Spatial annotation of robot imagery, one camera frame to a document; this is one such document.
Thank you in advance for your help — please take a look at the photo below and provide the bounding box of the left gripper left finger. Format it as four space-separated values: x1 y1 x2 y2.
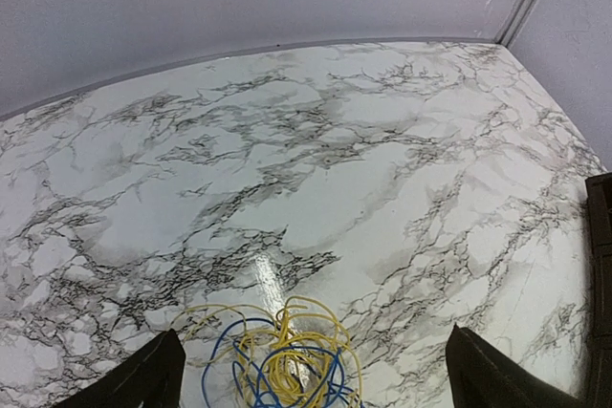
57 329 186 408

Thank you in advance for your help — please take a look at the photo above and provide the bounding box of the black three-compartment bin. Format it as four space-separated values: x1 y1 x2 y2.
585 173 611 407

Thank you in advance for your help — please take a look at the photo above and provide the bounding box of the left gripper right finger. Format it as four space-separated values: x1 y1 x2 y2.
445 326 584 408

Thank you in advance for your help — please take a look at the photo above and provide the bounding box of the yellow cable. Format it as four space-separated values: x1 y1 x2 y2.
179 293 364 408

